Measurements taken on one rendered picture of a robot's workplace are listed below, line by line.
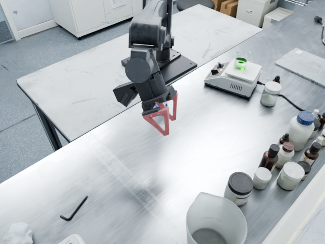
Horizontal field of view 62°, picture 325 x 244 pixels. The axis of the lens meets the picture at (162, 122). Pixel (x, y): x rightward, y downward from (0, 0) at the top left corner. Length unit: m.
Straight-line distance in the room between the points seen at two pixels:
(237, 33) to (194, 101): 0.63
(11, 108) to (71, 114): 1.68
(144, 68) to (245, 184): 0.41
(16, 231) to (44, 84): 0.66
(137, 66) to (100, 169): 0.40
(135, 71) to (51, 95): 0.64
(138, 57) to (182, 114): 0.47
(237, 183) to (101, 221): 0.38
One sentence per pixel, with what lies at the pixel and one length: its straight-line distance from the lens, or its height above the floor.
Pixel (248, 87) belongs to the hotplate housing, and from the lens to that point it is 1.10.
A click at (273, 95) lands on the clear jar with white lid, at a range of 1.09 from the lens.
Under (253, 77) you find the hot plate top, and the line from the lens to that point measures 1.10.
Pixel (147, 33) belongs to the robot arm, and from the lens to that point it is 0.66.
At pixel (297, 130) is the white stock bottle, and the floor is 0.99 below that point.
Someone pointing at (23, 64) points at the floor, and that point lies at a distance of 3.28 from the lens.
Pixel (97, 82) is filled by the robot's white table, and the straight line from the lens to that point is 1.20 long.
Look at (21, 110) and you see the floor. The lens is 2.66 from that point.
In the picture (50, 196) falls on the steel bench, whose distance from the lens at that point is 0.87.
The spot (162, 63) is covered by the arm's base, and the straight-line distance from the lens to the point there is 1.23.
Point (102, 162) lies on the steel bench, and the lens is 0.89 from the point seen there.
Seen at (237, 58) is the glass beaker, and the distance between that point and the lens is 1.09.
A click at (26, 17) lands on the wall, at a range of 3.78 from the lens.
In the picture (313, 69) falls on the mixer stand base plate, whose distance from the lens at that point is 1.40.
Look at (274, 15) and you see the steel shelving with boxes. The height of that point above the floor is 0.33.
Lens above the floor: 1.60
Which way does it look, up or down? 45 degrees down
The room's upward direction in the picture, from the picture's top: straight up
